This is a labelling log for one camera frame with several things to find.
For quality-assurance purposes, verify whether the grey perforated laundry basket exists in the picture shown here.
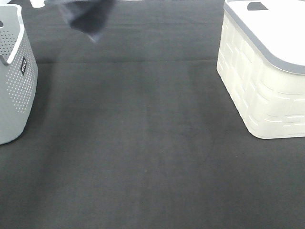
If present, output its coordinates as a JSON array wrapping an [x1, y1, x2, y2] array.
[[0, 4, 38, 144]]

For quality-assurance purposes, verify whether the black table cloth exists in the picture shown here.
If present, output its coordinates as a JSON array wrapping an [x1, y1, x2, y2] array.
[[0, 0, 305, 229]]

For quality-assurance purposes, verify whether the cream lidded storage box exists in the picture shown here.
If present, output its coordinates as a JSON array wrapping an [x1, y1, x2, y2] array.
[[217, 0, 305, 139]]

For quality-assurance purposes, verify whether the grey-blue microfibre towel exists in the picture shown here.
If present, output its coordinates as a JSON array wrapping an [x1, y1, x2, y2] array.
[[48, 0, 116, 42]]

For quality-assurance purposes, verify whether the white object at table edge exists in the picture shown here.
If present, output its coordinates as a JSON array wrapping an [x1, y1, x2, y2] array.
[[30, 0, 45, 9]]

